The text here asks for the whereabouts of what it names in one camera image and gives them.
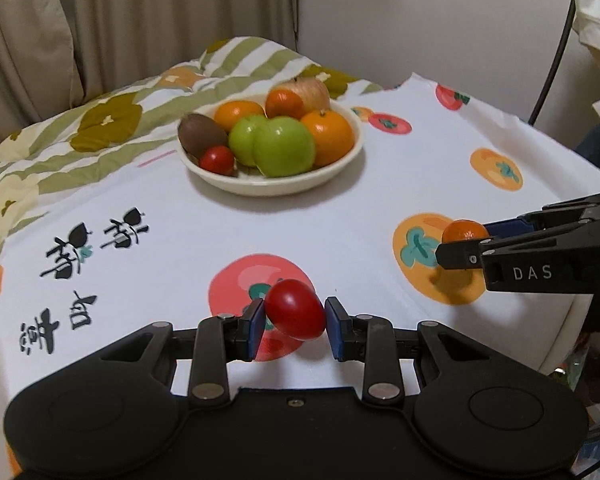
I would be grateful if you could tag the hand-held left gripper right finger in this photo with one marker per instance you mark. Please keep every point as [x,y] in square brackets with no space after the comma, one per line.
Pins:
[334,325]

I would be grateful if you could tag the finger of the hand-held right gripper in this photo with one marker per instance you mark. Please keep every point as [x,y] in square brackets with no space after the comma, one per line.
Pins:
[555,215]
[460,255]

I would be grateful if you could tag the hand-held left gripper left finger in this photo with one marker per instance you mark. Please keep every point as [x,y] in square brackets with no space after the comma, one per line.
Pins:
[256,327]

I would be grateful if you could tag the orange cherry tomato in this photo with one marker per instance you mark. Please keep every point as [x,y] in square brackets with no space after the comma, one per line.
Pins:
[464,231]

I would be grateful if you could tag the red cherry tomato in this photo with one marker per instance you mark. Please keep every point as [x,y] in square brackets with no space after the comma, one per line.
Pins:
[296,309]
[217,160]

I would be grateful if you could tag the cream ceramic bowl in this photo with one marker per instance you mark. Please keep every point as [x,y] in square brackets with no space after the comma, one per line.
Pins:
[260,182]

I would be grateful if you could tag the large orange with stem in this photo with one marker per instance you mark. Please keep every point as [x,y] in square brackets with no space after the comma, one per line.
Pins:
[330,135]

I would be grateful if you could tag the green apple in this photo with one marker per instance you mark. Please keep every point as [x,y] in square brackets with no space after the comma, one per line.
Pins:
[244,139]
[284,147]

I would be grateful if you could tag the brown kiwi with sticker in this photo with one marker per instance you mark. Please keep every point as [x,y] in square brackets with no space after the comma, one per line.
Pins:
[200,135]

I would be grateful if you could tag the medium orange mandarin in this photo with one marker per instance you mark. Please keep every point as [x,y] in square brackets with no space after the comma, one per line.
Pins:
[237,114]

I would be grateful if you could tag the white persimmon-print tablecloth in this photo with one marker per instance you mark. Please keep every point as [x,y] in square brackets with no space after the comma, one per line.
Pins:
[330,220]

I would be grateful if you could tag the black metal stand pole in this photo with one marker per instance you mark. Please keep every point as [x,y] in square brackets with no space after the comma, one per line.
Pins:
[555,55]

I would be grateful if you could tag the yellow-red apple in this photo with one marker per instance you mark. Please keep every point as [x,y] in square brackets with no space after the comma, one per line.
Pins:
[312,91]

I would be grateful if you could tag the small dark orange mandarin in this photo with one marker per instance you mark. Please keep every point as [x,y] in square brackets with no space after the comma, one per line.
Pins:
[285,104]

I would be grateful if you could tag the beige curtain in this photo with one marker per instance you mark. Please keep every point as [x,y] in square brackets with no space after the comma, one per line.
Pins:
[105,25]

